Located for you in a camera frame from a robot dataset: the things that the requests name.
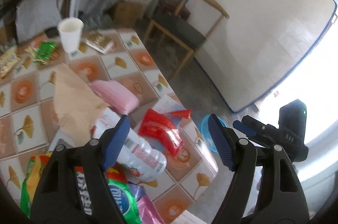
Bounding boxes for white strawberry milk bottle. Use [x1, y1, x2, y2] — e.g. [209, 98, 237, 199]
[92, 108, 167, 182]

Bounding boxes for red plastic wrapper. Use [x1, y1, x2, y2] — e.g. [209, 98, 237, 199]
[139, 109, 184, 158]

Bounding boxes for blue plastic trash basket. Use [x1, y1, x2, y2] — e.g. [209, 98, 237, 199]
[199, 115, 230, 154]

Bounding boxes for green chip bag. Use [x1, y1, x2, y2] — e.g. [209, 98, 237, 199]
[19, 152, 142, 223]

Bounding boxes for pink snack bag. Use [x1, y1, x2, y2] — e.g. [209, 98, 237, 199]
[128, 182, 165, 224]

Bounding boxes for brown paper bag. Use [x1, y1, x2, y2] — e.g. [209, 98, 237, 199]
[54, 64, 108, 147]

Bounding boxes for pink plastic package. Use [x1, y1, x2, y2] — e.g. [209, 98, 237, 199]
[89, 80, 139, 115]

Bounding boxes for wooden chair black seat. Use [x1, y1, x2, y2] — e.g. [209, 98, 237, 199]
[143, 0, 230, 80]

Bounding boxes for small green snack packet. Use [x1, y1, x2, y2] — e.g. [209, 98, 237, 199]
[33, 41, 57, 65]

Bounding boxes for white paper cup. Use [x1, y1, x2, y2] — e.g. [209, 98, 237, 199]
[57, 17, 84, 54]

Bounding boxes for cardboard box on floor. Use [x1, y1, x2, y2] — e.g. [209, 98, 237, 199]
[108, 1, 144, 27]

